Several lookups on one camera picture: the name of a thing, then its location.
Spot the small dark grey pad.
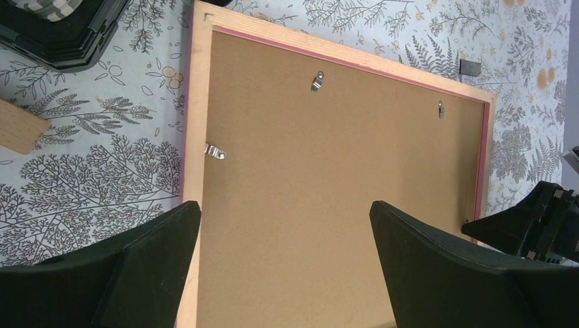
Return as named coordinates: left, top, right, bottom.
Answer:
left=460, top=59, right=482, bottom=77

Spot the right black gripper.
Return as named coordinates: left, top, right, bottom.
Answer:
left=461, top=181, right=578, bottom=263

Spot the brown cardboard backing board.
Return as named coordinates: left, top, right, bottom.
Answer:
left=195, top=30, right=485, bottom=328

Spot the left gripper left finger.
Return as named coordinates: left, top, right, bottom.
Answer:
left=1, top=201, right=201, bottom=327

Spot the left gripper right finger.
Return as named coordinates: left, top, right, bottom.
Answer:
left=369, top=201, right=578, bottom=327

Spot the wooden picture frame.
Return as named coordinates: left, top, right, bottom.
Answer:
left=173, top=0, right=498, bottom=328

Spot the small wooden block upper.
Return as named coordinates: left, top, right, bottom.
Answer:
left=1, top=100, right=50, bottom=154

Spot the black poker chip case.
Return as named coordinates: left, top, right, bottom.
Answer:
left=1, top=1, right=130, bottom=72

